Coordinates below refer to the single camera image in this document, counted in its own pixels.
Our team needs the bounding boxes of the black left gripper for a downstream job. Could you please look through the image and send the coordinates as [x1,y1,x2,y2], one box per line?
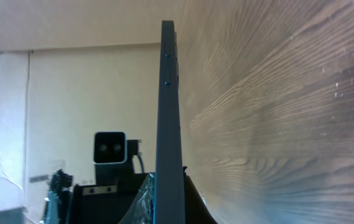
[41,138,152,224]

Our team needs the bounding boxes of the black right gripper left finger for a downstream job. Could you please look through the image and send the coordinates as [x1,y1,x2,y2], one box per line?
[118,172,155,224]

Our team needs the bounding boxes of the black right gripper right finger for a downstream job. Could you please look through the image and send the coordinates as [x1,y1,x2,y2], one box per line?
[183,166,217,224]

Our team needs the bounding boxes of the Samsung Galaxy smartphone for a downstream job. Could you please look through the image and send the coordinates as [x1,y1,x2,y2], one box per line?
[153,21,185,224]

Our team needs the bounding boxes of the cardboard box wall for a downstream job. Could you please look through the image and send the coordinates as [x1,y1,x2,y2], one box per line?
[0,0,186,223]

